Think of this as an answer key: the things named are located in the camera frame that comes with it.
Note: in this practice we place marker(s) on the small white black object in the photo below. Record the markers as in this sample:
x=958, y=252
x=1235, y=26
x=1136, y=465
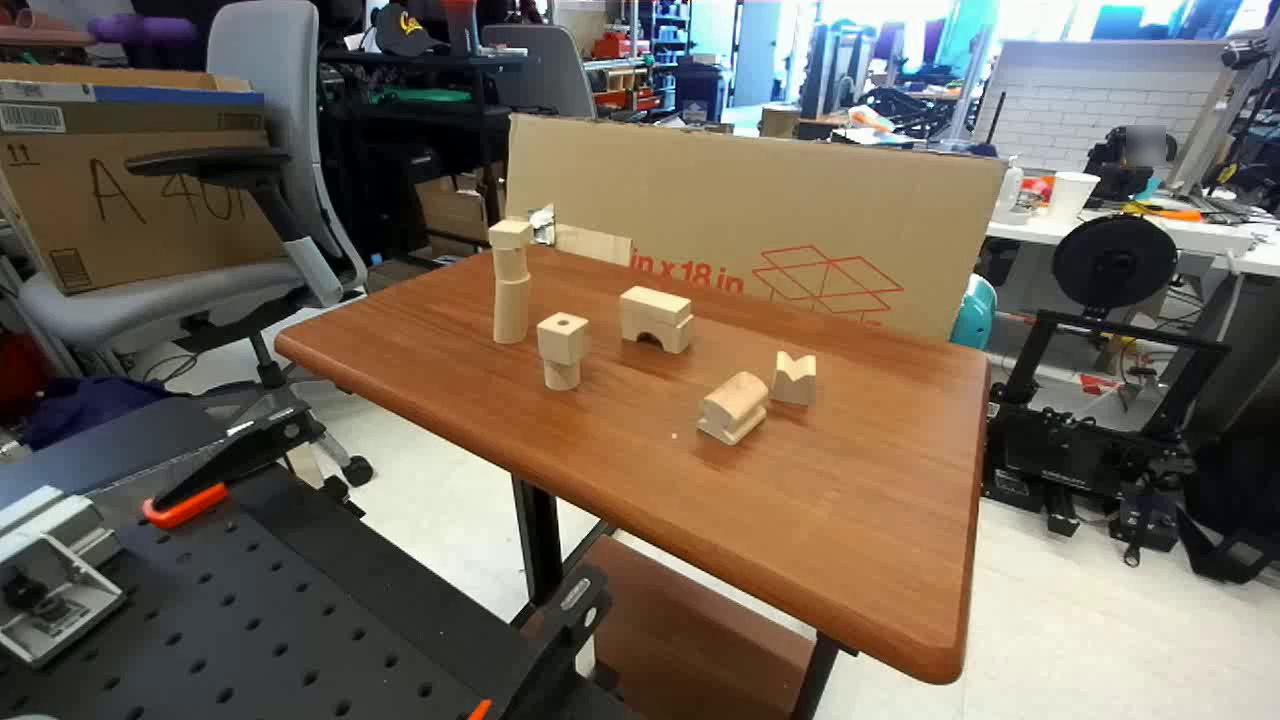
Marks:
x=543, y=226

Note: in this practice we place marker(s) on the wooden arch block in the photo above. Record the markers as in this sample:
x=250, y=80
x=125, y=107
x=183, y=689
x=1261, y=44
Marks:
x=655, y=312

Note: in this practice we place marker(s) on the wooden cube with hole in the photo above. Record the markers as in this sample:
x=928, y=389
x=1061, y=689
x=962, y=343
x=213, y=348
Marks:
x=561, y=334

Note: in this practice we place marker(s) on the rounded-top wooden block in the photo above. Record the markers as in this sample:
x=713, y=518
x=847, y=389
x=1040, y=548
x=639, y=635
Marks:
x=734, y=404

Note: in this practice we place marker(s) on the tall wooden cylinder block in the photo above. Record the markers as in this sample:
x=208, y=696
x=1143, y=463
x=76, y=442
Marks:
x=508, y=312

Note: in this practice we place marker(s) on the small wooden cube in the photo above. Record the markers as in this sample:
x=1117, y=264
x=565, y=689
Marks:
x=794, y=380

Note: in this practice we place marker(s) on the short wooden cylinder block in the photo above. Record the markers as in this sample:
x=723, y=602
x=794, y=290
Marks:
x=513, y=270

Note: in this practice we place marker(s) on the plain wooden cube block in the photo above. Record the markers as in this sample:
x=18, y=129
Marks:
x=508, y=238

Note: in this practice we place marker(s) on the cardboard sheet with red print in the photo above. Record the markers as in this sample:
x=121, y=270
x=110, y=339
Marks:
x=744, y=203

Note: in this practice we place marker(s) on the black table leg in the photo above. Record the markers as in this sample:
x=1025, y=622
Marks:
x=538, y=540

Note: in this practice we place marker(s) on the cardboard box under desk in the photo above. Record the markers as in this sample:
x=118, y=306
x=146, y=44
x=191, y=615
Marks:
x=692, y=640

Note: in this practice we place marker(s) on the grey chair backrest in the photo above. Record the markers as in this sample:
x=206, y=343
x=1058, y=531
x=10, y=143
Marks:
x=543, y=67

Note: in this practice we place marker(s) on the teal chair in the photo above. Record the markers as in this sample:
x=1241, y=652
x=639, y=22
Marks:
x=974, y=312

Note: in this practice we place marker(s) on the black desk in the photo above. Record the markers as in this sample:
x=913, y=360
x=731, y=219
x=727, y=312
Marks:
x=415, y=80

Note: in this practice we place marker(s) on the black perforated workbench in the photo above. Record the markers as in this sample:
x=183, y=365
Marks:
x=254, y=602

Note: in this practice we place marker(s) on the black 3D printer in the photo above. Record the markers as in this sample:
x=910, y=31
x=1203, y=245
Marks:
x=1106, y=412

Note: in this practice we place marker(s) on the grey office chair with armrest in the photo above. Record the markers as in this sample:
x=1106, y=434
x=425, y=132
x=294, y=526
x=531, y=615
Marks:
x=266, y=80

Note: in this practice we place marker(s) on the black filament spool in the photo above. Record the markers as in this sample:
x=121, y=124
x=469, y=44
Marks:
x=1112, y=260

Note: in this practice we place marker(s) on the white pegboard panel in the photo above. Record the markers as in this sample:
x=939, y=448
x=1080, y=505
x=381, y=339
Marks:
x=1106, y=102

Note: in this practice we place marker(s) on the white desk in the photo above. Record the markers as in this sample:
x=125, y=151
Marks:
x=1203, y=238

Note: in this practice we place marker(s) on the brown cardboard box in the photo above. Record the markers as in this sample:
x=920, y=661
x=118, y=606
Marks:
x=80, y=187

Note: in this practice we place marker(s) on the grey metal bracket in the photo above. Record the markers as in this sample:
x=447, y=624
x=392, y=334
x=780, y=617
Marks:
x=44, y=582

